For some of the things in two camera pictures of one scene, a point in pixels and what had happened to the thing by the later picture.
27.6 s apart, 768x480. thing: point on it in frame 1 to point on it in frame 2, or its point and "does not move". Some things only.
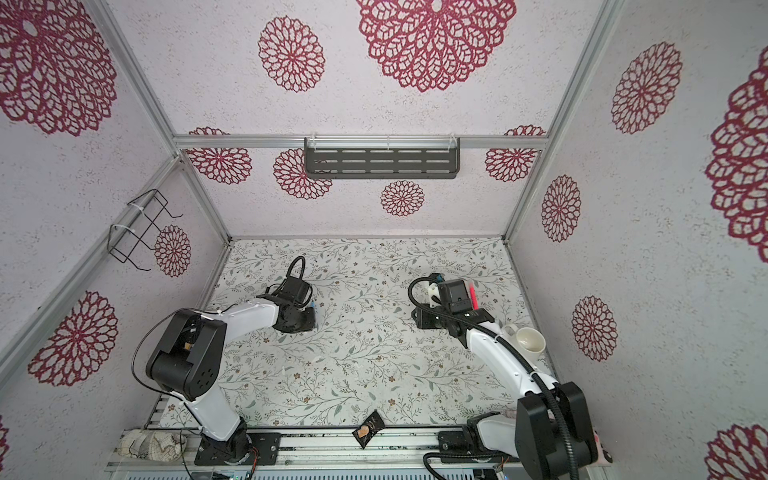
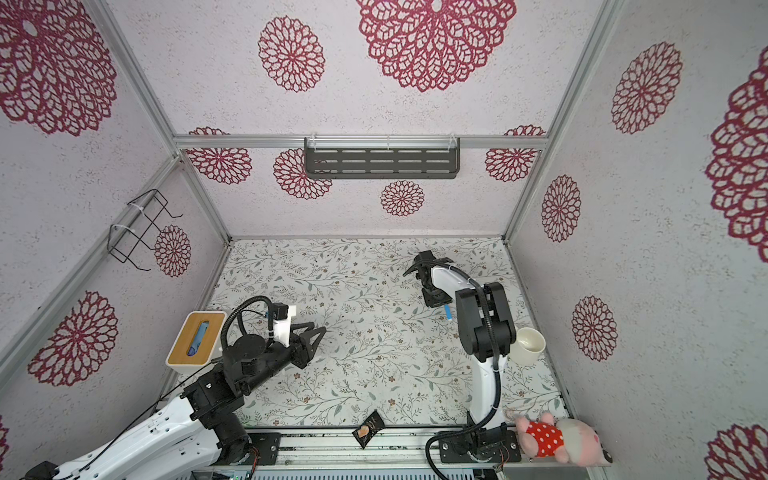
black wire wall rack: x=144 y=212 does not move
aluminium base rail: x=397 y=451 does not move
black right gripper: x=422 y=318 to x=430 y=301
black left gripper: x=310 y=324 to x=300 y=345
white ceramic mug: x=528 y=339 does not move
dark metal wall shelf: x=382 y=157 does not move
